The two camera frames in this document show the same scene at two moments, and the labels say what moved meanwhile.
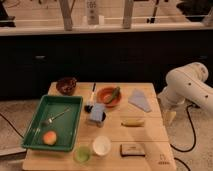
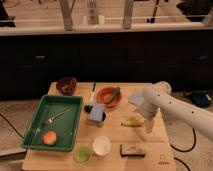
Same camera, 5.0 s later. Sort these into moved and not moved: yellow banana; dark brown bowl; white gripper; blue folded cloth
Moved: white gripper
Not moved: dark brown bowl; yellow banana; blue folded cloth
